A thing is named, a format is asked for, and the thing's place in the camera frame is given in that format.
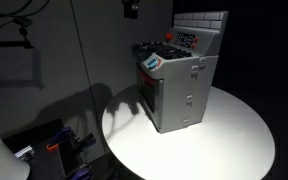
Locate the black box under clamps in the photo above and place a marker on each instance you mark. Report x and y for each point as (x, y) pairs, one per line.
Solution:
(53, 152)

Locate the purple orange spring clamp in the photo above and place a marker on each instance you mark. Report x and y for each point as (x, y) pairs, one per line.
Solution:
(61, 136)

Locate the grey toy stove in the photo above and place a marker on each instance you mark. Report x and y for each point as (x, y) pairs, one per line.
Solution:
(174, 76)

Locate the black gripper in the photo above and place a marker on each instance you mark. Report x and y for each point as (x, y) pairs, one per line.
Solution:
(131, 8)

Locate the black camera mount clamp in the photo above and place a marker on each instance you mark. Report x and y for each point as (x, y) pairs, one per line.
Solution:
(24, 23)

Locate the small silver purple object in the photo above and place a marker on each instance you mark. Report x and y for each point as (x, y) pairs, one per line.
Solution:
(26, 154)

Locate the lower purple spring clamp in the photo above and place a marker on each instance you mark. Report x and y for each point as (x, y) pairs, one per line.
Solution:
(81, 173)

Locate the purple black spring clamp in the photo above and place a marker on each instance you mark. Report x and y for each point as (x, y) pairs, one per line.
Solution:
(86, 142)

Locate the round white table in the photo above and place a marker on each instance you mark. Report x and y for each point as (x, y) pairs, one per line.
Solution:
(231, 143)

